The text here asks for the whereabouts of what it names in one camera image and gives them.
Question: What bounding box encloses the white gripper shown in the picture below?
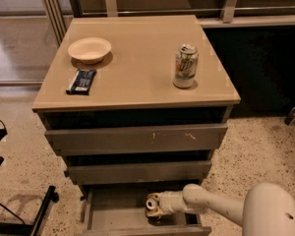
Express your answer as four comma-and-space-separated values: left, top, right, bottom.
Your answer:
146, 191, 182, 218

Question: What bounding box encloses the orange soda can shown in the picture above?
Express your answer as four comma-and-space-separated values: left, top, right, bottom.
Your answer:
146, 199, 159, 210

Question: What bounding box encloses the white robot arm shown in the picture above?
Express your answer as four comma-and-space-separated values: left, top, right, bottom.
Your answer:
146, 182, 295, 236

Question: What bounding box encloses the grey middle drawer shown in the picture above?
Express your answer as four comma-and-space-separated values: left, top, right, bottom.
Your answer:
66, 160, 211, 185

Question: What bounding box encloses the grey open bottom drawer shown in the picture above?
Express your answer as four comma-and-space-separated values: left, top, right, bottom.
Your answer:
75, 182, 211, 236

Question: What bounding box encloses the grey top drawer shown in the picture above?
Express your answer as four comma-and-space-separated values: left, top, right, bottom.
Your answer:
45, 124, 227, 156

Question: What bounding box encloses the beige top drawer cabinet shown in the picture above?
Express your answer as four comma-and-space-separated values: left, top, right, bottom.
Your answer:
31, 15, 242, 236

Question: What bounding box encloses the green white soda can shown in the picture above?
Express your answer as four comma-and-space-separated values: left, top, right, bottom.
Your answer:
173, 43, 199, 89

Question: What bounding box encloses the dark blue snack packet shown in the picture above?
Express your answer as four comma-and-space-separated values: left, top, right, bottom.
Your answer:
66, 70, 96, 95

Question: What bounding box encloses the small grey floor object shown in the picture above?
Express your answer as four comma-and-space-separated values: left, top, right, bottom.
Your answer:
284, 106, 295, 126

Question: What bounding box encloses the white bowl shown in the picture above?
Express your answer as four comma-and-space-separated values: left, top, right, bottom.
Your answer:
68, 37, 111, 64

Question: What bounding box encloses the black chair frame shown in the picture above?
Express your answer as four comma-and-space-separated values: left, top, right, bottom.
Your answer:
0, 120, 59, 236

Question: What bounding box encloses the metal window frame post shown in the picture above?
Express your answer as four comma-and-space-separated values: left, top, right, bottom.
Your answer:
42, 0, 67, 45

